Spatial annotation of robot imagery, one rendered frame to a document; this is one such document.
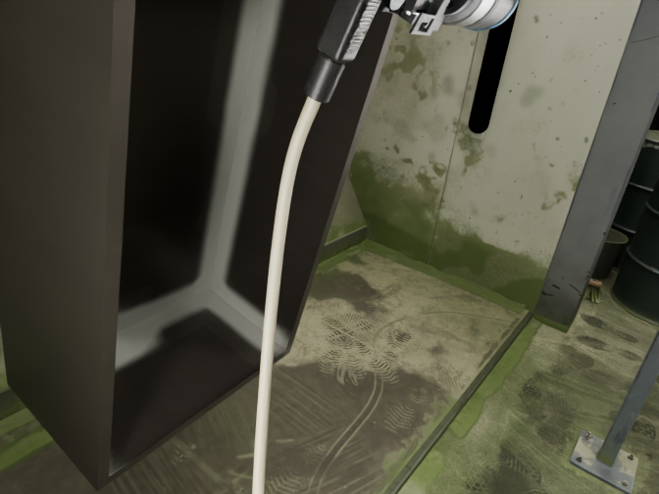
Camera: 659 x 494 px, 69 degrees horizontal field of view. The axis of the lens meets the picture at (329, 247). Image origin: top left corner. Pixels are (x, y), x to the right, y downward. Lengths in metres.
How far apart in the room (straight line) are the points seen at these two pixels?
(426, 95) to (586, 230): 1.07
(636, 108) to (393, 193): 1.29
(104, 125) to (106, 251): 0.18
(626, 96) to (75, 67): 2.21
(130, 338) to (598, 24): 2.20
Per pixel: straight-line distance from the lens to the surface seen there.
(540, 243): 2.69
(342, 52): 0.50
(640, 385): 1.94
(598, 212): 2.59
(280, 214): 0.57
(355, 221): 3.04
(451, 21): 0.68
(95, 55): 0.63
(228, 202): 1.41
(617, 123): 2.52
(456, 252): 2.86
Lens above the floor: 1.36
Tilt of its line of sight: 26 degrees down
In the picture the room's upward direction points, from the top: 7 degrees clockwise
